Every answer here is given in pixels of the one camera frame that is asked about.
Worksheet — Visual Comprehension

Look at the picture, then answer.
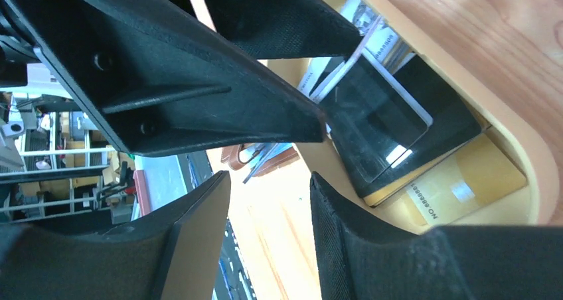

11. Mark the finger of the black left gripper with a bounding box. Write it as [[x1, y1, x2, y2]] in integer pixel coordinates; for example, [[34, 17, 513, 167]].
[[1, 0, 325, 157], [189, 0, 361, 60]]

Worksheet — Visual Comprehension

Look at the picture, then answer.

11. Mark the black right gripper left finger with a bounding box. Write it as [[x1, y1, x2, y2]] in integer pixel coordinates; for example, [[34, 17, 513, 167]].
[[1, 171, 231, 299]]

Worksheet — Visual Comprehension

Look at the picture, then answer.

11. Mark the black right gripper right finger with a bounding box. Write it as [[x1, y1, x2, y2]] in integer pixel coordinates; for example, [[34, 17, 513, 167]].
[[310, 173, 562, 299]]

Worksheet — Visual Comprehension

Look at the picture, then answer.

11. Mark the black card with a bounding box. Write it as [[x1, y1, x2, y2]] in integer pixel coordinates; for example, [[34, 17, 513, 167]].
[[320, 52, 434, 186], [355, 56, 482, 198]]

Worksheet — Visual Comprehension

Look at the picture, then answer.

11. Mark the brown leather card holder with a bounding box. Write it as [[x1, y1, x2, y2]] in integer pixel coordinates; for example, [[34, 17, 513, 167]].
[[220, 143, 300, 184]]

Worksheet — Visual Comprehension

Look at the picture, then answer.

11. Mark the gold card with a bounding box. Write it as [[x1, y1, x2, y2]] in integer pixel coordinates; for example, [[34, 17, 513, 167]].
[[364, 134, 527, 226]]

